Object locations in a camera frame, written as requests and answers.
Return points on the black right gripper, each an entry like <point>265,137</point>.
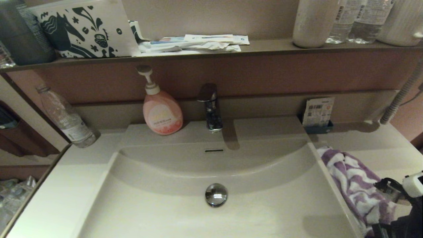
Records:
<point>381,231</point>

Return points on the purple white striped towel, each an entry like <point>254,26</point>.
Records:
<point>353,185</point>

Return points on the chrome sink faucet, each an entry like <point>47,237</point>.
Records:
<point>211,114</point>

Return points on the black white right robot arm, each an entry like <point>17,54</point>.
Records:
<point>411,221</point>

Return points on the white sink basin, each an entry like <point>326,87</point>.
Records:
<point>152,208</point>

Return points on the small dark blue holder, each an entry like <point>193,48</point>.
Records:
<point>318,129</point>

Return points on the white printed paper card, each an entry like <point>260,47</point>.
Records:
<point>318,111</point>

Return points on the chrome drain stopper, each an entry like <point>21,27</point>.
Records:
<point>216,195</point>

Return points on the clear labelled water bottle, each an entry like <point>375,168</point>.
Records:
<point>339,29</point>
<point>366,26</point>

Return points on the white ribbed container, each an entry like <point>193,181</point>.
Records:
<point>400,23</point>

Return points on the white cylinder bottle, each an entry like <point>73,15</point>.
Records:
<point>314,23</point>

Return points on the pink soap pump bottle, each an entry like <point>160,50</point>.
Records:
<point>162,114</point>

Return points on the white toothbrush packet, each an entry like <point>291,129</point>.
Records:
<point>218,39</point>

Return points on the blue printed packet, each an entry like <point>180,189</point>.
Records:
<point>168,40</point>

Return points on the small white green box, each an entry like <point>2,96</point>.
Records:
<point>136,31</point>

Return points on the empty clear plastic bottle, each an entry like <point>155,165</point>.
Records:
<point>69,124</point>

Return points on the white horse print box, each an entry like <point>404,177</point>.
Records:
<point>86,29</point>

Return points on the dark grey cylinder container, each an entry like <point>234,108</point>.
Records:
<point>16,36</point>

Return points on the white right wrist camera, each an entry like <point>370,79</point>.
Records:
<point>413,185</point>

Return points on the brown wall shelf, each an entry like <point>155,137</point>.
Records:
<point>274,49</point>

